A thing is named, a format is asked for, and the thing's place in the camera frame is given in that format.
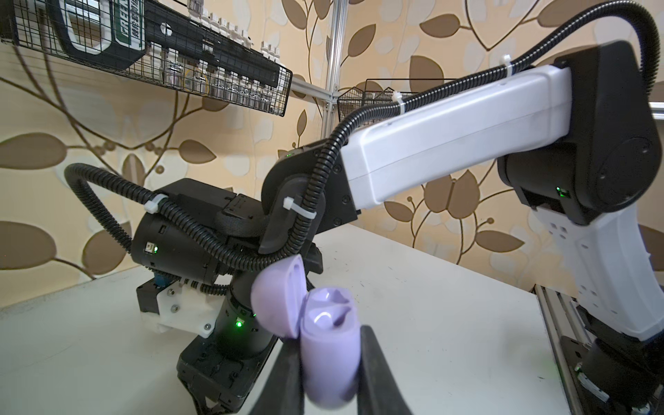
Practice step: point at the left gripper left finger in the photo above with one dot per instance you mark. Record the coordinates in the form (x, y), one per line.
(283, 392)

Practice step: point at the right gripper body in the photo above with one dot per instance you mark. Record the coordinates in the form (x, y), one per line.
(220, 371)

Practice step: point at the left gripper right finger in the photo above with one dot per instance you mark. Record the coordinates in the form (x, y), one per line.
(378, 392)

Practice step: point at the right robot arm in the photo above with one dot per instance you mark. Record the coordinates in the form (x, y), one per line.
(572, 132)

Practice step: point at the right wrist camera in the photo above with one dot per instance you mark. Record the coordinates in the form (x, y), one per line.
(178, 307)

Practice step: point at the side wire basket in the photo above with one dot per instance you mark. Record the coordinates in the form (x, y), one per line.
(379, 91)

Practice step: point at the back wire basket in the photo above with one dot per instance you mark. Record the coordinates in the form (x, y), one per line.
(27, 24)

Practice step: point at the purple earbud case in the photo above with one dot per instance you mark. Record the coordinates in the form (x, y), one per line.
(325, 322)

